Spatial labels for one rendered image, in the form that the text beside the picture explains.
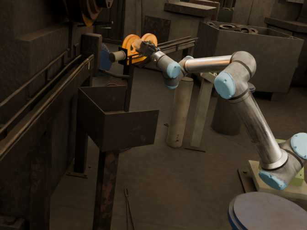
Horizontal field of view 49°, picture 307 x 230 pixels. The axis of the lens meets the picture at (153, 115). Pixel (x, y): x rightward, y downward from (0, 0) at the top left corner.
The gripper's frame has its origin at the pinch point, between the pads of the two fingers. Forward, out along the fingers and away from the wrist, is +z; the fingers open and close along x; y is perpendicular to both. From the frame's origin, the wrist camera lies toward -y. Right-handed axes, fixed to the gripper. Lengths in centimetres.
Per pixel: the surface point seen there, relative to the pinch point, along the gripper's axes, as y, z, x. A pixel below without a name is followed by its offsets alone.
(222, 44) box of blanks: -19, 18, -166
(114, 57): -5.3, -4.5, 17.5
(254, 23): -24, 72, -362
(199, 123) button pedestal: -42, -47, -45
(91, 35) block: 5.3, 3.6, 32.8
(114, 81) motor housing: -17.8, -11.3, 19.1
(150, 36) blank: 5.1, -0.4, -13.9
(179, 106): -33, -33, -31
